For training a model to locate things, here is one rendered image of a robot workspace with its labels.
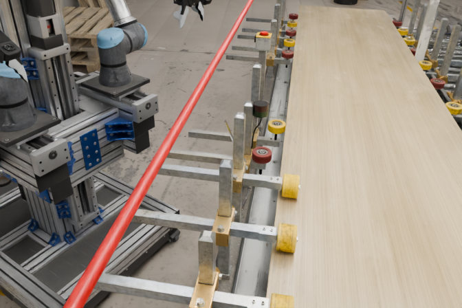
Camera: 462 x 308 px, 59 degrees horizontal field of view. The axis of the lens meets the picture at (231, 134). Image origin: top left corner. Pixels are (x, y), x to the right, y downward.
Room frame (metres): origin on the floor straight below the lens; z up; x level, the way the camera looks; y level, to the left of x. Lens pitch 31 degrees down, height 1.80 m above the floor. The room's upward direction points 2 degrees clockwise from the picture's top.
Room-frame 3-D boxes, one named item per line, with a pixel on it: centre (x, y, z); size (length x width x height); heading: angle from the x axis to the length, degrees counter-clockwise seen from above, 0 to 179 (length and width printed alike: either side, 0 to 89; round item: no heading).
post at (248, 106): (1.44, -0.07, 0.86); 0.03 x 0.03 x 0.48; 81
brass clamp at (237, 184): (1.17, -0.02, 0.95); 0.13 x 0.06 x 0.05; 171
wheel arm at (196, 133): (1.66, -0.01, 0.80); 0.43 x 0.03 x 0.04; 81
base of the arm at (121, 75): (1.76, 0.54, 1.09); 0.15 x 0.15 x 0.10
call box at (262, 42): (1.94, -0.15, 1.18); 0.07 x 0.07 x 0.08; 81
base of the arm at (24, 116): (1.34, 0.81, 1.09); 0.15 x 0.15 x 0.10
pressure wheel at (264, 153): (1.39, -0.13, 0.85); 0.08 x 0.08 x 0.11
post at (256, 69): (1.69, -0.11, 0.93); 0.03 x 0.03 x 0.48; 81
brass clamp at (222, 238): (0.92, 0.01, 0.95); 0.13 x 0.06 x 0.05; 171
